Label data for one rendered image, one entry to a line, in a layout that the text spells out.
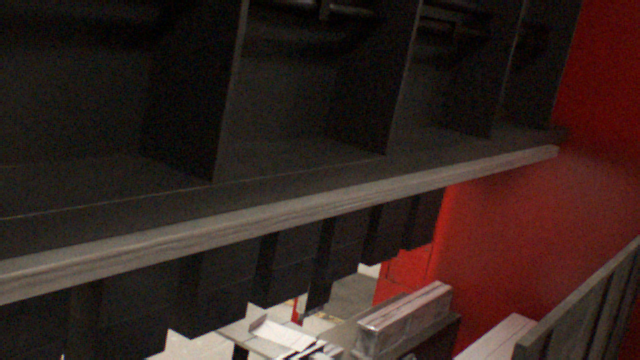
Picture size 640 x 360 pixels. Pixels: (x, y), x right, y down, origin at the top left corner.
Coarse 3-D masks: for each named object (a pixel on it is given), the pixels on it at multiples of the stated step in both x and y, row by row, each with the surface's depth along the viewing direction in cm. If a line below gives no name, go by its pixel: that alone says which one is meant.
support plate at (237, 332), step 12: (252, 312) 177; (264, 312) 179; (240, 324) 170; (288, 324) 175; (228, 336) 164; (240, 336) 164; (252, 336) 166; (312, 336) 171; (252, 348) 161; (264, 348) 161; (276, 348) 162; (288, 348) 163
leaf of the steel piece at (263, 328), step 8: (256, 320) 169; (264, 320) 174; (256, 328) 169; (264, 328) 170; (272, 328) 171; (280, 328) 172; (288, 328) 172; (264, 336) 166; (272, 336) 167; (280, 336) 168; (288, 336) 169; (296, 336) 169; (280, 344) 164; (288, 344) 165
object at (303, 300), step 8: (312, 288) 157; (320, 288) 160; (328, 288) 163; (304, 296) 157; (312, 296) 158; (320, 296) 161; (328, 296) 165; (304, 304) 157; (312, 304) 159; (320, 304) 162; (304, 312) 158; (312, 312) 162
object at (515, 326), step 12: (504, 324) 205; (516, 324) 207; (528, 324) 209; (492, 336) 195; (504, 336) 197; (516, 336) 199; (468, 348) 185; (480, 348) 187; (492, 348) 188; (504, 348) 190
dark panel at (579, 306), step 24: (624, 264) 168; (600, 288) 149; (624, 288) 180; (552, 312) 118; (576, 312) 133; (600, 312) 155; (624, 312) 196; (528, 336) 106; (552, 336) 116; (576, 336) 141; (600, 336) 170
